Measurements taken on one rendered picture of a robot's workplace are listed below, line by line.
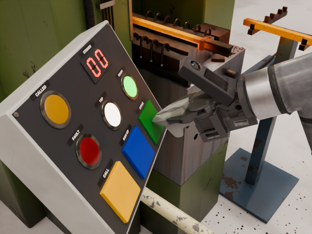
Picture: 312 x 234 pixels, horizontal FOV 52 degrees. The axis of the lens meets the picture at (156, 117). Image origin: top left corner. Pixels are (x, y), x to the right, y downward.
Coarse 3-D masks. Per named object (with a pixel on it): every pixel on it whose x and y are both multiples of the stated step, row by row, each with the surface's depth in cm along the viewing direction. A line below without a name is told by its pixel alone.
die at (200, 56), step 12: (168, 24) 120; (156, 36) 111; (168, 36) 110; (204, 36) 111; (144, 48) 107; (156, 48) 106; (180, 48) 103; (192, 48) 103; (156, 60) 106; (168, 60) 102; (180, 60) 99; (204, 60) 112
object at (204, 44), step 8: (144, 24) 117; (152, 24) 115; (168, 32) 111; (176, 32) 109; (184, 32) 109; (192, 40) 106; (200, 40) 103; (208, 40) 103; (216, 40) 103; (200, 48) 104; (208, 48) 104; (216, 48) 102; (224, 48) 99
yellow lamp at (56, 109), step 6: (54, 96) 47; (48, 102) 46; (54, 102) 47; (60, 102) 48; (48, 108) 45; (54, 108) 46; (60, 108) 47; (66, 108) 49; (48, 114) 45; (54, 114) 46; (60, 114) 47; (66, 114) 48; (54, 120) 46; (60, 120) 47
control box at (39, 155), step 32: (96, 32) 61; (64, 64) 51; (96, 64) 58; (128, 64) 68; (32, 96) 44; (64, 96) 49; (96, 96) 56; (128, 96) 64; (0, 128) 42; (32, 128) 43; (64, 128) 47; (96, 128) 54; (128, 128) 62; (32, 160) 44; (64, 160) 46; (32, 192) 49; (64, 192) 47; (96, 192) 50; (64, 224) 52; (96, 224) 50; (128, 224) 54
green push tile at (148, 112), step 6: (150, 102) 71; (144, 108) 68; (150, 108) 70; (144, 114) 68; (150, 114) 70; (144, 120) 67; (150, 120) 69; (144, 126) 66; (150, 126) 68; (156, 126) 71; (162, 126) 73; (150, 132) 68; (156, 132) 70; (156, 138) 69
